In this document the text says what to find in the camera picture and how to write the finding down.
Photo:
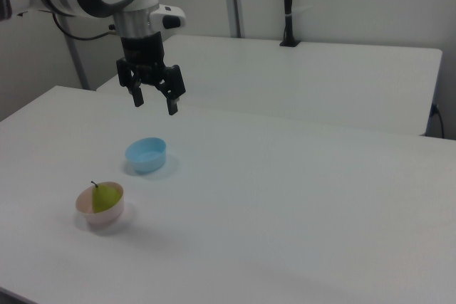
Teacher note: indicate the blue bowl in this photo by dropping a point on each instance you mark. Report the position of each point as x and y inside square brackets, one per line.
[147, 163]

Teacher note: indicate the pink bowl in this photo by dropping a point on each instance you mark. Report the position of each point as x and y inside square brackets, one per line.
[107, 215]

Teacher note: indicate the white side table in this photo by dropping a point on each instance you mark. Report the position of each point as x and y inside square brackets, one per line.
[303, 79]

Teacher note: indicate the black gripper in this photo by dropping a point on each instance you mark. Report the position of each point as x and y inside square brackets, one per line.
[142, 51]

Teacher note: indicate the green pear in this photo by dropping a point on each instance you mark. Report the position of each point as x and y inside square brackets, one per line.
[103, 199]

